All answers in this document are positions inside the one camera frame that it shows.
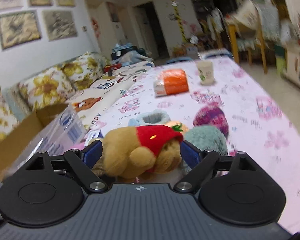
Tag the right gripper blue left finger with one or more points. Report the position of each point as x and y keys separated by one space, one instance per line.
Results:
x=92 y=153

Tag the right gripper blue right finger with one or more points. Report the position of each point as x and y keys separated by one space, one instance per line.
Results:
x=190 y=154

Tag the teal fluffy plush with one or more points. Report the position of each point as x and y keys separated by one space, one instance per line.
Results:
x=207 y=138

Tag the orange knitted cloth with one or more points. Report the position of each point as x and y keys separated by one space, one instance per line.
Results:
x=177 y=126

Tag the brown teddy bear red hat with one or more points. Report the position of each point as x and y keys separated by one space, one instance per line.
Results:
x=144 y=151

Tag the cardboard box with plastic liner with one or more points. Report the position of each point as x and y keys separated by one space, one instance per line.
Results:
x=53 y=129

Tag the purple knitted hat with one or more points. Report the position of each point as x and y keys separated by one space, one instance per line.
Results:
x=213 y=116

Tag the blue fluffy headband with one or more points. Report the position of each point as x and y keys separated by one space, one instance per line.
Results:
x=156 y=117

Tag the pink cartoon tablecloth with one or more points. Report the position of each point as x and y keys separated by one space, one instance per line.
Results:
x=257 y=125

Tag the sofa with cartoon cover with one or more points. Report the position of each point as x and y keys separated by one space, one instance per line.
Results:
x=90 y=104

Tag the orange tissue pack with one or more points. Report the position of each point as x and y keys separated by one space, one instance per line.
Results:
x=170 y=82

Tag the yellow floral cushion near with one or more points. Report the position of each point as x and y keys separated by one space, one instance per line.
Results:
x=50 y=87

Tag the yellow floral cushion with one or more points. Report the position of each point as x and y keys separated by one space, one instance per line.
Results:
x=50 y=87
x=84 y=70

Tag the yellow floral cushion far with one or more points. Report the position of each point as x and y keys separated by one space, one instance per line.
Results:
x=84 y=70

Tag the white paper cup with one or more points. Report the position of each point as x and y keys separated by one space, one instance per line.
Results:
x=206 y=73

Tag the grey sketch child picture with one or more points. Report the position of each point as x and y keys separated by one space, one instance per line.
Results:
x=59 y=24

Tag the cream tv cabinet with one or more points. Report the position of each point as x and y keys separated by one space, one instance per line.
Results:
x=292 y=72

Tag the wooden dining chair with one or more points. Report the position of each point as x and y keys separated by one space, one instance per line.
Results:
x=251 y=26

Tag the black framed cartoon picture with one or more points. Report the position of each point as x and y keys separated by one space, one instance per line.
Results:
x=18 y=28

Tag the giraffe height wall sticker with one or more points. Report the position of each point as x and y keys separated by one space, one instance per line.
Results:
x=174 y=4

